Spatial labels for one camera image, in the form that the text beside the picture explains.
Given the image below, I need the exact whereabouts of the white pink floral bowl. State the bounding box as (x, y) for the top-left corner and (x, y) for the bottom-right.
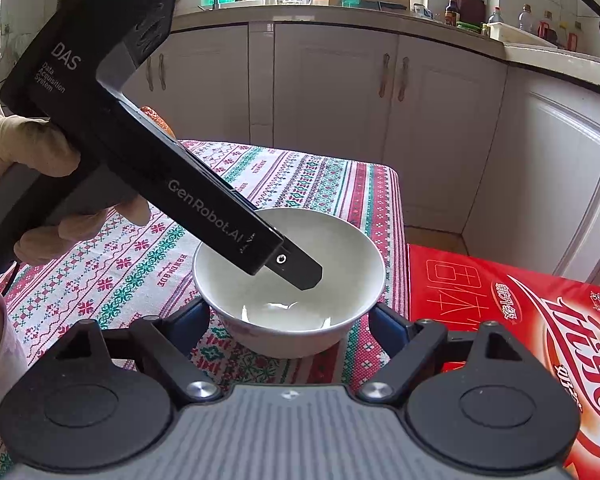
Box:
(192, 208), (386, 360)

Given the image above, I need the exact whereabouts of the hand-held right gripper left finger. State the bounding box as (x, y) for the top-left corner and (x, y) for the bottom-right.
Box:
(55, 298), (222, 406)

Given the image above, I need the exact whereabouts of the red cardboard box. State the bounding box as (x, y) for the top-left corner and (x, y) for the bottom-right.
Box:
(407, 243), (600, 480)

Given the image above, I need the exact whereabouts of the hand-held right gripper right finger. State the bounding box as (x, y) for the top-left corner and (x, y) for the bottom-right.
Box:
(357, 303), (537, 406)

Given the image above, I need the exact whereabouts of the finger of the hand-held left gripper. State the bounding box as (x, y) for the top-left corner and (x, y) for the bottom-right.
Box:
(267, 239), (324, 291)

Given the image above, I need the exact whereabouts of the person's left hand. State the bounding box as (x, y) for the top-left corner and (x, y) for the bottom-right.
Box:
(0, 101), (152, 266)

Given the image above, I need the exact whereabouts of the white plastic tray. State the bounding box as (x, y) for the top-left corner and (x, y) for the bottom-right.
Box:
(487, 22), (547, 51)

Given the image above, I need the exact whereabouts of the red green patterned tablecloth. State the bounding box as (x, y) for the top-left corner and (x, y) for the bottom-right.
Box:
(0, 139), (412, 480)

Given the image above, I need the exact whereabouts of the dark red knife block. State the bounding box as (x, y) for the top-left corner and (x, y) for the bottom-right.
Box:
(454, 0), (488, 26)

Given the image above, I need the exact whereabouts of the bumpy orange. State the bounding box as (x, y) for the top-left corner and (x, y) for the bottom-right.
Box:
(140, 105), (176, 139)

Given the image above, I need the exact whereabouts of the white kitchen cabinet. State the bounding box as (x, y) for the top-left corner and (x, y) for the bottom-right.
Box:
(124, 5), (600, 303)

